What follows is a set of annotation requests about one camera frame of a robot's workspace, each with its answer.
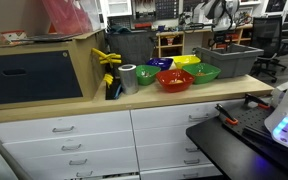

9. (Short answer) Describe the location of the grey fabric hamper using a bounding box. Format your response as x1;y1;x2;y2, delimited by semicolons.
105;29;157;66

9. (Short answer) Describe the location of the wooden shelf unit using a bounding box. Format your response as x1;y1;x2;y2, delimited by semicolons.
155;23;255;58

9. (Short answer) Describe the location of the yellow plastic bowl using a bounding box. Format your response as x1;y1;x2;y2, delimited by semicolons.
171;54;202;70

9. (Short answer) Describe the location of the cardboard box with dark panel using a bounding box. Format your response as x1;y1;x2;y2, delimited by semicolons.
0;29;107;110

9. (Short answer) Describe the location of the green bowl with several toys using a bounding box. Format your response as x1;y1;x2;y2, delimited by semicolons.
135;64;162;86

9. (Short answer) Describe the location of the white drawer cabinet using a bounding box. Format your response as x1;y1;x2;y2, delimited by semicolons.
0;96;248;180

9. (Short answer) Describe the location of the black clamp orange handle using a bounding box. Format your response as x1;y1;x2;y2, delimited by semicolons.
243;93;272;111
214;103;240;127

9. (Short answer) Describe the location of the red translucent sheet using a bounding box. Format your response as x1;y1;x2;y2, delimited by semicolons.
41;0;93;35

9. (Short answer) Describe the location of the large yellow clamp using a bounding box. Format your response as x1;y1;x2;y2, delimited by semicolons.
91;47;123;67

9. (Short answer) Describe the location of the black office chair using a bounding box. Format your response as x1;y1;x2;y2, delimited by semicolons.
249;15;288;84

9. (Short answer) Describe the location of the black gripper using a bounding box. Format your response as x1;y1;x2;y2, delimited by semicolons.
213;30;235;53

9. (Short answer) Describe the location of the red plastic bowl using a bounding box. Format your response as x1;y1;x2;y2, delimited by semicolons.
155;68;196;93

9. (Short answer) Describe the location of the black mounting table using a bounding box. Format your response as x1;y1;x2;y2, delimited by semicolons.
185;96;288;180

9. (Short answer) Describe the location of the black tool pegboard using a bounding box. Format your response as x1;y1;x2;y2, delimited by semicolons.
154;0;180;20

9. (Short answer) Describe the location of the red and white small box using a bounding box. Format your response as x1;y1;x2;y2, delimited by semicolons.
0;29;28;45

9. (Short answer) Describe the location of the blue plastic bowl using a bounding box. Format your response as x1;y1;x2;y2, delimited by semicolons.
146;57;174;72

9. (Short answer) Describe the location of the grey plastic bin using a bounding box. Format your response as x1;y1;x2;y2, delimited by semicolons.
194;43;265;80

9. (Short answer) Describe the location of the metal cup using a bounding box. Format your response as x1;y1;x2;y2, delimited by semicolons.
117;63;140;95

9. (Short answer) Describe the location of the teal cloth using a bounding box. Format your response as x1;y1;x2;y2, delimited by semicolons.
107;25;132;35

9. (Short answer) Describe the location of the green bowl with tiger toy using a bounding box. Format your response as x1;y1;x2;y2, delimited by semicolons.
181;62;222;85

